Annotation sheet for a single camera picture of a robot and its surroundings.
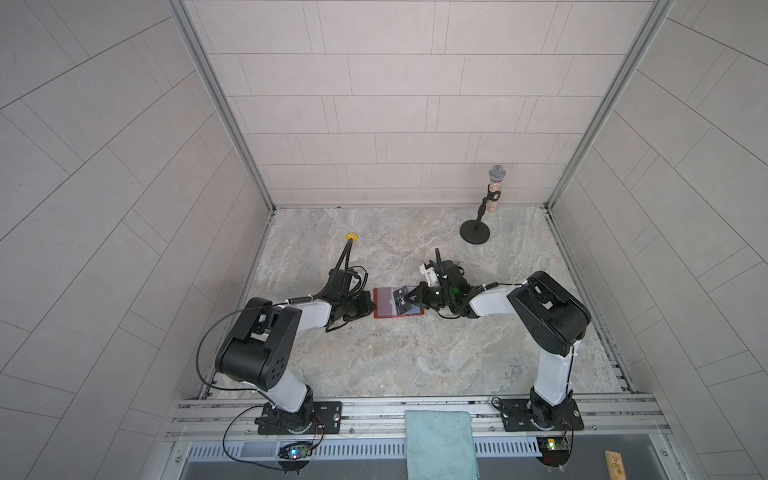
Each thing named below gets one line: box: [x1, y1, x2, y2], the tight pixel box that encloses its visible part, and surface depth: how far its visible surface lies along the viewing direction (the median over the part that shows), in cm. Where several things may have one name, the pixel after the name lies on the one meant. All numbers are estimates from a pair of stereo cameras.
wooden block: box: [605, 450, 626, 480], surface depth 66 cm
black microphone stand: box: [459, 184, 501, 245], surface depth 110 cm
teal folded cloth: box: [404, 410, 480, 480], surface depth 68 cm
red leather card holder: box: [373, 286, 425, 319], surface depth 92 cm
